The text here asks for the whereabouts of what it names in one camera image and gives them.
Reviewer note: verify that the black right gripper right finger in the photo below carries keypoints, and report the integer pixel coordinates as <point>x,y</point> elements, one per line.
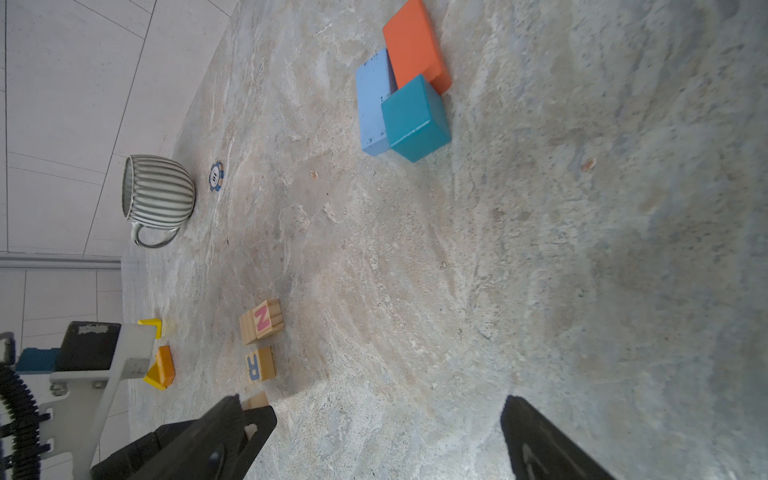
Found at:
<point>539,450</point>

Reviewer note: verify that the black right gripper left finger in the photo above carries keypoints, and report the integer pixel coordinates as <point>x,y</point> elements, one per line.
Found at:
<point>222,444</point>

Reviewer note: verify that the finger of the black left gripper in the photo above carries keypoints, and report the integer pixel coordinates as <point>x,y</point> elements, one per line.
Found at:
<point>130,459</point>

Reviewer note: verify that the yellow letter R block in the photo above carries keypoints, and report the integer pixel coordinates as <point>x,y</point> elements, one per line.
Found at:
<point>260,364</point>

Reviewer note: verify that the plain wood grooved block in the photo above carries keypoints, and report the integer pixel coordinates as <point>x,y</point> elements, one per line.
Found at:
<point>248,328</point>

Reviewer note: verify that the wood letter N block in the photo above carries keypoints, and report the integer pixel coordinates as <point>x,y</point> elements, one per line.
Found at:
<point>267,318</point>

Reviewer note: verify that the yellow wedge block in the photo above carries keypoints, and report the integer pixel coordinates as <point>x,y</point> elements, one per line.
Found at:
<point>152,378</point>

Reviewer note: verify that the orange Supermarket block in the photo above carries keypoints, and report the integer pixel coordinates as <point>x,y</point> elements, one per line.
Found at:
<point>165,366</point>

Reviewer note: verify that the yellow cube block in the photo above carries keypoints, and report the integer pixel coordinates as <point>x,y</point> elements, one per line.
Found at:
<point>154,322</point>

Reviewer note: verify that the teal cube block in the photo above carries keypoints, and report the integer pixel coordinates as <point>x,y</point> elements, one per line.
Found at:
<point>415,120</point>

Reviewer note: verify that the light blue rectangular block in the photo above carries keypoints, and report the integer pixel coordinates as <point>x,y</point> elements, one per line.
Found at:
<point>375,83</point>

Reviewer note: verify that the orange-red rectangular block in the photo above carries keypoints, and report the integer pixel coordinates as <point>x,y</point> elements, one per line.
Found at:
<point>413,47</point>

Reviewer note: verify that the striped ceramic mug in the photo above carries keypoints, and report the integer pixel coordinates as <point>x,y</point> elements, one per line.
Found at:
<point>157,193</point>

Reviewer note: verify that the blue poker chip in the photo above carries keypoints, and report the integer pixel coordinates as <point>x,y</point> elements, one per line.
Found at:
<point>216,176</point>

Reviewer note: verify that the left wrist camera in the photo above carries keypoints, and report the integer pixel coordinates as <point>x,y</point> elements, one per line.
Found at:
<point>58,400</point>

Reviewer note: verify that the left corner frame post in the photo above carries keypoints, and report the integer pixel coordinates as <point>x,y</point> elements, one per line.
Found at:
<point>39,261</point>

